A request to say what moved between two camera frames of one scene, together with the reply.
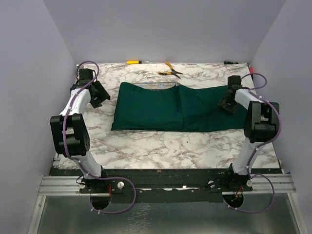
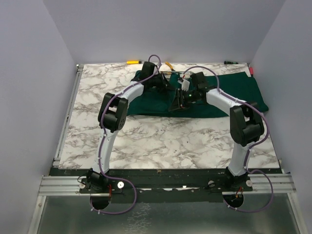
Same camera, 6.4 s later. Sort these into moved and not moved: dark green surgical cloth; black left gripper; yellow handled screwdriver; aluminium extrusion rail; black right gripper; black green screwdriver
Moved: dark green surgical cloth; black right gripper; black left gripper
Not moved: yellow handled screwdriver; aluminium extrusion rail; black green screwdriver
